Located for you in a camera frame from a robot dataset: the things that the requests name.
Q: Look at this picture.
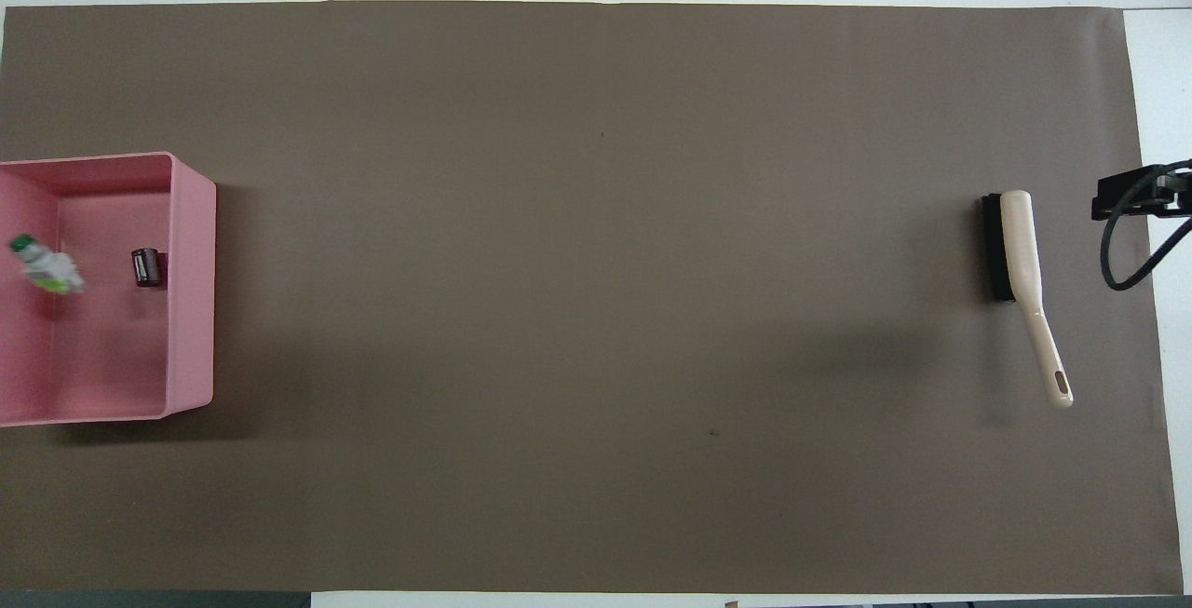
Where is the pink plastic bin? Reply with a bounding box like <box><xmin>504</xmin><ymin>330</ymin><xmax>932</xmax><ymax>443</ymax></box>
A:
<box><xmin>0</xmin><ymin>152</ymin><xmax>218</xmax><ymax>428</ymax></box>

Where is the small dark cylindrical e-waste piece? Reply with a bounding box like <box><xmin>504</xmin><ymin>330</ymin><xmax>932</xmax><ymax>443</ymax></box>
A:
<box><xmin>131</xmin><ymin>249</ymin><xmax>168</xmax><ymax>289</ymax></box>

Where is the small green-capped bottle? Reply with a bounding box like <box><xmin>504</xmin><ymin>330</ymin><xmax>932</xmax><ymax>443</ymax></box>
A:
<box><xmin>8</xmin><ymin>234</ymin><xmax>86</xmax><ymax>296</ymax></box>

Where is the black cable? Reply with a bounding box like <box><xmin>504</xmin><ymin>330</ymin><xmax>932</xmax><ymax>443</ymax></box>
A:
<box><xmin>1102</xmin><ymin>159</ymin><xmax>1192</xmax><ymax>292</ymax></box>

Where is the cream handled black bristle brush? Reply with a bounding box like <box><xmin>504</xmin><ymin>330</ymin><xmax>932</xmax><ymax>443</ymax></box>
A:
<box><xmin>980</xmin><ymin>190</ymin><xmax>1075</xmax><ymax>409</ymax></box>

